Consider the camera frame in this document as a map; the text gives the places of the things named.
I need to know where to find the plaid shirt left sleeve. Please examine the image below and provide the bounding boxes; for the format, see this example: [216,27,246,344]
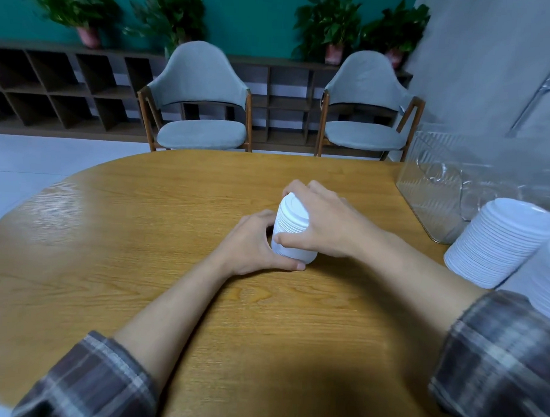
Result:
[11,328,161,417]

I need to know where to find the dark wooden cubby shelf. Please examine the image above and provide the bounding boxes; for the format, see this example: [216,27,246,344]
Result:
[0,39,414,160]

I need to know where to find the plaid shirt right sleeve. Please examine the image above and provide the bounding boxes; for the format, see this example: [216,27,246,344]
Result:
[427,287,550,417]

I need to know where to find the short bundle of white lids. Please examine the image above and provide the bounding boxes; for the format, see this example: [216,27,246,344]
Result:
[271,192,320,265]

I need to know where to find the green potted plant pink pot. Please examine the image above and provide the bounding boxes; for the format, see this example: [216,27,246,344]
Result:
[359,0,432,71]
[122,0,209,58]
[291,0,364,68]
[19,0,124,51]

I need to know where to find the person's left hand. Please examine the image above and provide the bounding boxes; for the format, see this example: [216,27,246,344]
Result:
[209,208,308,281]

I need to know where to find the clear plastic storage bin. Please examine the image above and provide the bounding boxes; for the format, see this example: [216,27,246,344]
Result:
[393,122,550,249]

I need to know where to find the grey upholstered wooden armchair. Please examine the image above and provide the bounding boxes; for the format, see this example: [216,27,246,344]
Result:
[135,38,256,155]
[314,49,428,163]

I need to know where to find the tall stack of white lids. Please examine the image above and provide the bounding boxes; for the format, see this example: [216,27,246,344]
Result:
[496,234,550,325]
[442,196,550,291]

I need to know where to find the person's right forearm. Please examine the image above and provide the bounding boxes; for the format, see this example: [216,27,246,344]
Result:
[354,229,493,340]

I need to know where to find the plaid shirt sleeve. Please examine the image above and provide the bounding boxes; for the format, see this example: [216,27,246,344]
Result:
[11,328,161,417]
[427,287,550,417]

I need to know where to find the person's right hand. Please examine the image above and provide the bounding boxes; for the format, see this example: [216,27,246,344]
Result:
[272,178,390,261]

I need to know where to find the person's left forearm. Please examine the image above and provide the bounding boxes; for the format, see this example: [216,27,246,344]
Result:
[110,252,234,394]

